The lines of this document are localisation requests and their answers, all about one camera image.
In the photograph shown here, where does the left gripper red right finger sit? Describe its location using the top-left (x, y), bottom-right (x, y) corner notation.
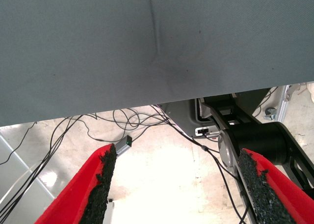
top-left (237, 147), bottom-right (314, 224)

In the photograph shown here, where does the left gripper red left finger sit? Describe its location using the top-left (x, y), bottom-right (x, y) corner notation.
top-left (34, 142), bottom-right (118, 224)

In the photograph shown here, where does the grey usb adapter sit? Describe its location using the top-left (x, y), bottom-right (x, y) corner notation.
top-left (114, 135), bottom-right (134, 158)

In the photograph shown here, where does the grey caster wheel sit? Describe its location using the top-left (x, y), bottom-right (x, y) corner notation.
top-left (263, 107), bottom-right (277, 121)

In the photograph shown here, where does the aluminium profile bar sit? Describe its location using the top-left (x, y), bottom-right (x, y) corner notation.
top-left (276, 84), bottom-right (291, 123)

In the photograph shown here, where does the grey metal housing box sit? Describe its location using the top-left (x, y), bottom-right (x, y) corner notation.
top-left (160, 98), bottom-right (221, 139)

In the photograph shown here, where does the dark grey table cloth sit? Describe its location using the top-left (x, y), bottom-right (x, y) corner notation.
top-left (0, 0), bottom-right (314, 128)

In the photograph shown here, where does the thin black floor cable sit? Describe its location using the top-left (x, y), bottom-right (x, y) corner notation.
top-left (0, 121), bottom-right (38, 166)
top-left (86, 105), bottom-right (174, 142)
top-left (253, 86), bottom-right (280, 118)
top-left (0, 117), bottom-right (74, 221)
top-left (0, 114), bottom-right (84, 211)

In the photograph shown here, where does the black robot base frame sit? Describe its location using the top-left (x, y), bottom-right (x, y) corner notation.
top-left (196, 87), bottom-right (314, 200)

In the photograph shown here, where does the black cable with ferrite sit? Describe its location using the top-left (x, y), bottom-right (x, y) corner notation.
top-left (150, 105), bottom-right (248, 224)

